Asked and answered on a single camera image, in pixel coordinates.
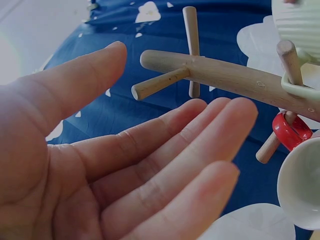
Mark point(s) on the person's left hand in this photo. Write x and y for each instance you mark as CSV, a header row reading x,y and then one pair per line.
x,y
50,190

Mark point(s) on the person's left thumb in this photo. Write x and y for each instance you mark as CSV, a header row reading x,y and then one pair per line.
x,y
82,77

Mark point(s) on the wooden mug tree rack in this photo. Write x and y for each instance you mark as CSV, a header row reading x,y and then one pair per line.
x,y
225,75

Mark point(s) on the red mug with white inside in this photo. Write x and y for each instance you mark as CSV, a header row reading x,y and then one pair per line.
x,y
300,180

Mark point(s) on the pale green ribbed mug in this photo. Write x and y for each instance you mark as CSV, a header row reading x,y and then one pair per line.
x,y
297,22

